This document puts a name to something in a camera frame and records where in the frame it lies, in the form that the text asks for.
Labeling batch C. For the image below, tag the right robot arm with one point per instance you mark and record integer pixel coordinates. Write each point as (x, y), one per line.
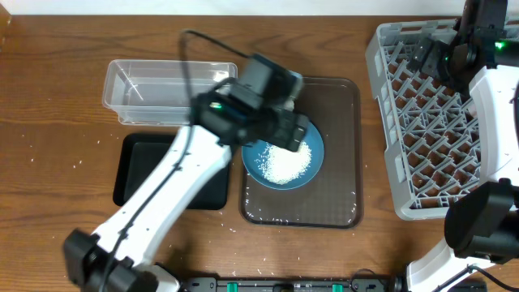
(480, 229)

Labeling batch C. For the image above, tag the dark brown serving tray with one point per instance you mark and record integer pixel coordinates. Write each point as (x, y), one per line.
(331, 198)

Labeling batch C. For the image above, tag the clear plastic bin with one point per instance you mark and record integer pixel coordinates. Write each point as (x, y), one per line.
(147, 92)

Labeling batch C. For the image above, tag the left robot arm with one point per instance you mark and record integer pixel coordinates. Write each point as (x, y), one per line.
(119, 254)

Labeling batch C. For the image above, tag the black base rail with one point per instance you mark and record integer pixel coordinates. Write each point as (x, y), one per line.
(210, 284)

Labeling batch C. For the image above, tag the dark blue plate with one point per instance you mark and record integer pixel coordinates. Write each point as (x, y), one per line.
(312, 138)

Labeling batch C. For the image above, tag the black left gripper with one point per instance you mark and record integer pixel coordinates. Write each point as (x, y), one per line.
(285, 126)

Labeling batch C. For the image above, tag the black plastic bin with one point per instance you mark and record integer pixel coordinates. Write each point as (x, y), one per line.
(142, 152)

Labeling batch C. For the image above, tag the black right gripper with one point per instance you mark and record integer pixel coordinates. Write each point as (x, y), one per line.
(436, 53)

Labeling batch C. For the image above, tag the pile of white rice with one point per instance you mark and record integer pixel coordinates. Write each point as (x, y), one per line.
(281, 166)

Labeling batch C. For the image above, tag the grey dishwasher rack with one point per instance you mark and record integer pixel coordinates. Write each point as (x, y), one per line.
(433, 153)

